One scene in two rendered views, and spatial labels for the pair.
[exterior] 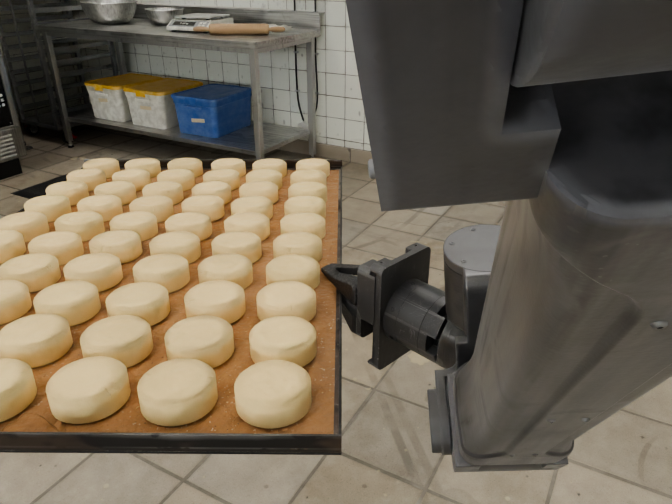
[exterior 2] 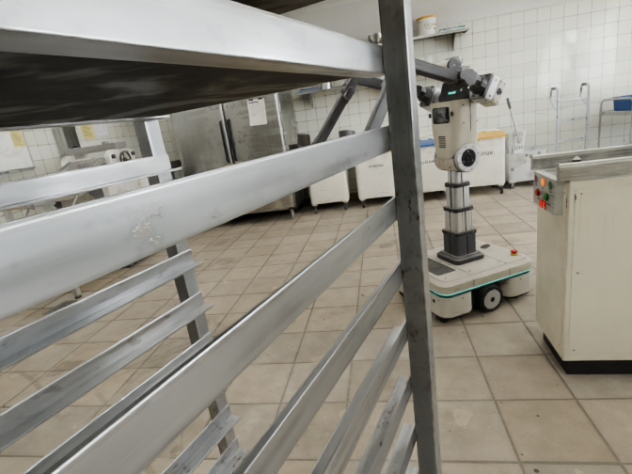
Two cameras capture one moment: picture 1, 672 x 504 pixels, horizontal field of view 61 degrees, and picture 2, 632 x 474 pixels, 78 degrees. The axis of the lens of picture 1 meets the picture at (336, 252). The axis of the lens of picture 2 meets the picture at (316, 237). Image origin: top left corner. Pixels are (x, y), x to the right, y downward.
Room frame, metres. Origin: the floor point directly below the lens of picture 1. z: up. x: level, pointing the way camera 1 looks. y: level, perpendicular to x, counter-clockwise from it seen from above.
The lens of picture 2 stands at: (1.07, 2.07, 1.17)
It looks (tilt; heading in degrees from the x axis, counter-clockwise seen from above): 16 degrees down; 252
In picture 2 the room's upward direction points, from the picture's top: 8 degrees counter-clockwise
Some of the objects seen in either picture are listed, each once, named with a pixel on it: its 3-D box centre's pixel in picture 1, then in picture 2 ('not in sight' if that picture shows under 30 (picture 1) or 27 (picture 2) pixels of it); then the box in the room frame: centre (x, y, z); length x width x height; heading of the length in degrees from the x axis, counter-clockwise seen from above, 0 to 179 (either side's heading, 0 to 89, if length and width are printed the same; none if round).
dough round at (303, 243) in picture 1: (297, 249); not in sight; (0.52, 0.04, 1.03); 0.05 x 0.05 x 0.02
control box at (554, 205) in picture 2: not in sight; (547, 191); (-0.32, 0.89, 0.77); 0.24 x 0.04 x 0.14; 59
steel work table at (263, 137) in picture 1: (179, 86); not in sight; (4.11, 1.10, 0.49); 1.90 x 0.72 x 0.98; 61
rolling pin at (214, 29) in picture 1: (239, 29); not in sight; (3.69, 0.59, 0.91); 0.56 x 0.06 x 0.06; 89
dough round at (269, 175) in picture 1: (264, 180); not in sight; (0.75, 0.10, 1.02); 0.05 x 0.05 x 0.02
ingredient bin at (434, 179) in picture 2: not in sight; (426, 168); (-2.01, -2.33, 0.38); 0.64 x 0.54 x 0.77; 60
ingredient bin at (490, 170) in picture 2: not in sight; (478, 162); (-2.58, -2.01, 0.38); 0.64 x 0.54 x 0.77; 58
